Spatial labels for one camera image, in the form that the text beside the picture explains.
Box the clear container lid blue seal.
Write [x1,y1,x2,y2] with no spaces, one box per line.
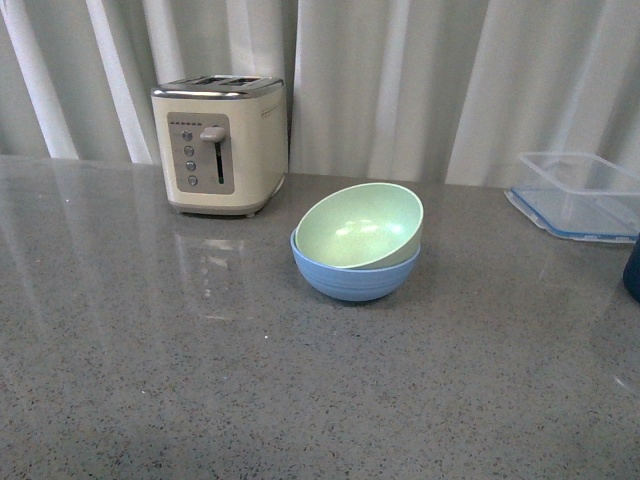
[505,187,639,244]

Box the dark blue saucepan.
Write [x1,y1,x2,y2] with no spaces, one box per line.
[623,239,640,302]

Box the clear plastic food container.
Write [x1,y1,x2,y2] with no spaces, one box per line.
[517,151,640,236]

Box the cream two-slot toaster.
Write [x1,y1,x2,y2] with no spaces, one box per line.
[151,75,288,217]

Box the white curtain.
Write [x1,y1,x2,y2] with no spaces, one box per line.
[1,1,639,186]

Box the green plastic bowl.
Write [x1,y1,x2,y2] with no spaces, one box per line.
[294,182,424,269]

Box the blue plastic bowl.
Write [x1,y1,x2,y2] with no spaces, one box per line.
[289,229,421,302]

